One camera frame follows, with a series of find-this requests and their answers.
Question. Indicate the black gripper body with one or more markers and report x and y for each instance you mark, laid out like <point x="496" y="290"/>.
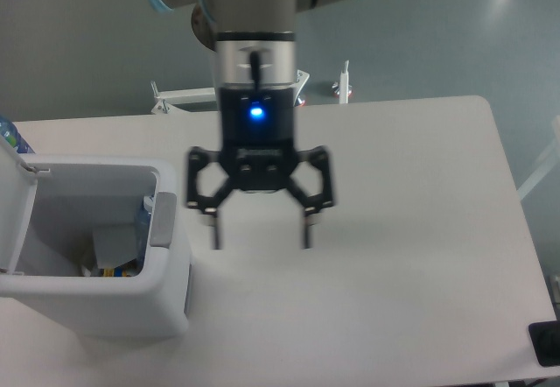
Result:
<point x="257" y="127"/>

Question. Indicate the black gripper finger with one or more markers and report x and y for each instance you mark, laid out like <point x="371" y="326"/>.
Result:
<point x="207" y="188"/>
<point x="310" y="184"/>

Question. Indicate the clear plastic water bottle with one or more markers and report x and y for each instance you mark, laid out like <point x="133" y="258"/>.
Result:
<point x="142" y="224"/>

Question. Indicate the white plastic wrapper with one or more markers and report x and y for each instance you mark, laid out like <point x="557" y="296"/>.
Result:
<point x="114" y="245"/>

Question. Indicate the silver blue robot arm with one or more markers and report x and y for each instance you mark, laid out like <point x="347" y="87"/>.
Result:
<point x="255" y="47"/>

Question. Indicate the colourful trash in can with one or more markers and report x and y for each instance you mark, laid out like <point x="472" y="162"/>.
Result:
<point x="127" y="270"/>

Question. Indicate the white trash can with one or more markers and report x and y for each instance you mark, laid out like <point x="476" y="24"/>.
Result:
<point x="50" y="205"/>

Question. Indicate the blue bottle behind can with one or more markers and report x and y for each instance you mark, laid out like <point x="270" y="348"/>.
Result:
<point x="10" y="133"/>

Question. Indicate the black device at table edge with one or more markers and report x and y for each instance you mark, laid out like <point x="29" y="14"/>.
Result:
<point x="545" y="339"/>

